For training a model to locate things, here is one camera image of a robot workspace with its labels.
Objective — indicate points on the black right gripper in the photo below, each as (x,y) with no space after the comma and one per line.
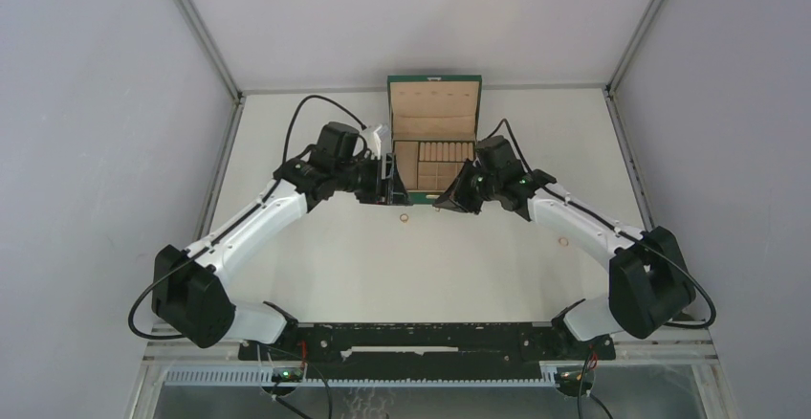
(455,197)

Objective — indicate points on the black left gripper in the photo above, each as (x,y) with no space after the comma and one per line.
(394,188)

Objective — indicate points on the green jewelry box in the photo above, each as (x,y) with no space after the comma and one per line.
(433,108)

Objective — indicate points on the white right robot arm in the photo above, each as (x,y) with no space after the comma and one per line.
(648,285)

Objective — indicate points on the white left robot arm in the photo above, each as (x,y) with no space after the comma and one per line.
(190,288)

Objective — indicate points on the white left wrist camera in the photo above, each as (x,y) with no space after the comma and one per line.
(378,138)

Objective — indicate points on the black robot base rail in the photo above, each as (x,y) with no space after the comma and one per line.
(453,350)

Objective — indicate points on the white slotted cable duct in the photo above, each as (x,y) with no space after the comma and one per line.
(234,376)

